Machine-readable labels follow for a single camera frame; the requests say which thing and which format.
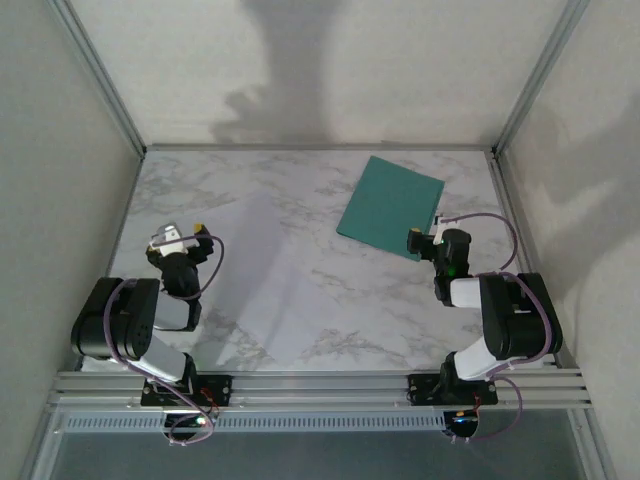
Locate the aluminium frame post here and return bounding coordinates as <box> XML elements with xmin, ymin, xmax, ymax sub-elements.
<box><xmin>47</xmin><ymin>0</ymin><xmax>147</xmax><ymax>157</ymax></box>
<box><xmin>492</xmin><ymin>0</ymin><xmax>592</xmax><ymax>157</ymax></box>

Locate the aluminium side rail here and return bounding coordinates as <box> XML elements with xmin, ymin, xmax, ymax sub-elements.
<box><xmin>487</xmin><ymin>151</ymin><xmax>581</xmax><ymax>372</ymax></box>

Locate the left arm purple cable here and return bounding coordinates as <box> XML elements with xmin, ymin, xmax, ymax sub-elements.
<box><xmin>102</xmin><ymin>233</ymin><xmax>226</xmax><ymax>447</ymax></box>

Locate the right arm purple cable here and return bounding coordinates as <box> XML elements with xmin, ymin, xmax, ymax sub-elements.
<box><xmin>439</xmin><ymin>212</ymin><xmax>559</xmax><ymax>446</ymax></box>

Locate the aluminium back rail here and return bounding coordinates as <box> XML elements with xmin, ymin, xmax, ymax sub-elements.
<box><xmin>142</xmin><ymin>143</ymin><xmax>499</xmax><ymax>153</ymax></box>

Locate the LED circuit board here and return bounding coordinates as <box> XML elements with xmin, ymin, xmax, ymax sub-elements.
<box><xmin>444</xmin><ymin>409</ymin><xmax>482</xmax><ymax>437</ymax></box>
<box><xmin>163</xmin><ymin>410</ymin><xmax>221</xmax><ymax>432</ymax></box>

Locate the grey slotted cable duct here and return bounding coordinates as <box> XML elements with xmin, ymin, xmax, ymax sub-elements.
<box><xmin>57</xmin><ymin>412</ymin><xmax>449</xmax><ymax>435</ymax></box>

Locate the green paper folder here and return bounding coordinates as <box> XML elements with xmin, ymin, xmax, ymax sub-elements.
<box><xmin>335</xmin><ymin>155</ymin><xmax>446</xmax><ymax>263</ymax></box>

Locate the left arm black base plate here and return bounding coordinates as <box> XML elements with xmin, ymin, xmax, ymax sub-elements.
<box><xmin>140</xmin><ymin>374</ymin><xmax>234</xmax><ymax>407</ymax></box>

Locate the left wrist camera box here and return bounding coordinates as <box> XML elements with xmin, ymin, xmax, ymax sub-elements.
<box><xmin>148</xmin><ymin>222</ymin><xmax>185</xmax><ymax>252</ymax></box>

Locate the aluminium front rail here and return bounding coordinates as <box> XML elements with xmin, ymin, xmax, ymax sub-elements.
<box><xmin>47</xmin><ymin>368</ymin><xmax>596</xmax><ymax>414</ymax></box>

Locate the aluminium frame leg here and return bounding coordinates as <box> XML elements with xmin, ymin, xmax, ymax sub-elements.
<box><xmin>18</xmin><ymin>407</ymin><xmax>64</xmax><ymax>480</ymax></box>
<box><xmin>574</xmin><ymin>409</ymin><xmax>619</xmax><ymax>480</ymax></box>

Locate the white file sheet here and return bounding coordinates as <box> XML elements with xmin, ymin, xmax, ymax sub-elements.
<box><xmin>198</xmin><ymin>194</ymin><xmax>316</xmax><ymax>329</ymax></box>

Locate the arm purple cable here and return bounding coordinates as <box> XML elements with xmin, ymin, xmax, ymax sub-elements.
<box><xmin>439</xmin><ymin>212</ymin><xmax>559</xmax><ymax>446</ymax></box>
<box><xmin>102</xmin><ymin>233</ymin><xmax>226</xmax><ymax>447</ymax></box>

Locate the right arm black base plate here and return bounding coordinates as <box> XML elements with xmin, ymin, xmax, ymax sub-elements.
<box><xmin>407</xmin><ymin>373</ymin><xmax>499</xmax><ymax>405</ymax></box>

